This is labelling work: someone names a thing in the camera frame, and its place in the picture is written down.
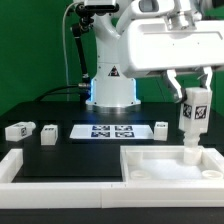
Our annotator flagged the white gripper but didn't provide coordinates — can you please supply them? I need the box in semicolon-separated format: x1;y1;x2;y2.
118;18;224;103

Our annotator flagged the white square table top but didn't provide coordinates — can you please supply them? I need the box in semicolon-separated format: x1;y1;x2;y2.
120;146;224;183

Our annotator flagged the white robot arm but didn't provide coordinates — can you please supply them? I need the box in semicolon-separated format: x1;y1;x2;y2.
73;0;224;109

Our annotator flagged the white sheet with tags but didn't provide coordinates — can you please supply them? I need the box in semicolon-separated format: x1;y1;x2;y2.
70;124;153;140

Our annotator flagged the white U-shaped fence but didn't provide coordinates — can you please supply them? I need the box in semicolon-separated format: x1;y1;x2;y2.
0;149;224;209

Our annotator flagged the black cable at base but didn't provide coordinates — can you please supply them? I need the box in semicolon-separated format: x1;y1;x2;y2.
34;85;84;102

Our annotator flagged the grey cable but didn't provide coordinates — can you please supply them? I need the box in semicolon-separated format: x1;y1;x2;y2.
61;1;84;86

